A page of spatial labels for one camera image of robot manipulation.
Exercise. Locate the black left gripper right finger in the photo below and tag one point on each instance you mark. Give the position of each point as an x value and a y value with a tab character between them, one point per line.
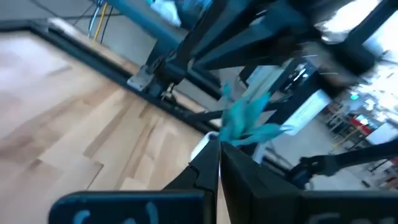
280	208

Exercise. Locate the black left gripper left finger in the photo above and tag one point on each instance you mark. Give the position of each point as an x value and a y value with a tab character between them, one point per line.
130	208

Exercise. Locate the black aluminium table frame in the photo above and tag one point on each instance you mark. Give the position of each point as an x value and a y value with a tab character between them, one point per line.
93	63

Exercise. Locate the teal plant in white pot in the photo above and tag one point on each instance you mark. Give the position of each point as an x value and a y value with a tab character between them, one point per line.
242	121

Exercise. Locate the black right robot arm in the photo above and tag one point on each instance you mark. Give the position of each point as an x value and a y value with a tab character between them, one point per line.
236	34

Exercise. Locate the dark desk support beam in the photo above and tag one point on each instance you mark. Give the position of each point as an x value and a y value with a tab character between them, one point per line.
146	21

